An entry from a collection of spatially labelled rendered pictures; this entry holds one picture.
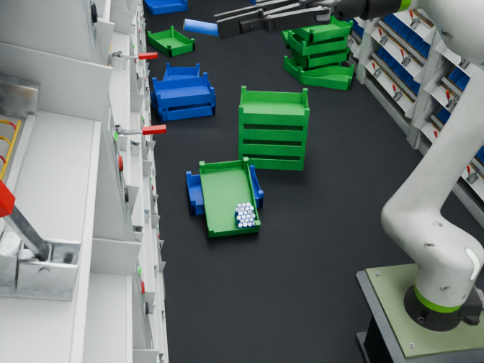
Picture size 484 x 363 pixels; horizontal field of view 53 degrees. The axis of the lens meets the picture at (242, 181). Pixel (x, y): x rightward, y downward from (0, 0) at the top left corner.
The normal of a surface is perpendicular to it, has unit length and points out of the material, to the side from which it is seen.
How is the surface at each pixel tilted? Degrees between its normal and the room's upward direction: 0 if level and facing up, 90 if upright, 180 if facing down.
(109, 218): 90
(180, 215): 0
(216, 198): 26
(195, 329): 0
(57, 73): 90
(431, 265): 89
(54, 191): 19
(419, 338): 0
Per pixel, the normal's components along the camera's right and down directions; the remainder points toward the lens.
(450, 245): -0.15, -0.73
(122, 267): 0.18, 0.62
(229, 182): 0.09, -0.43
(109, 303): 0.33, -0.77
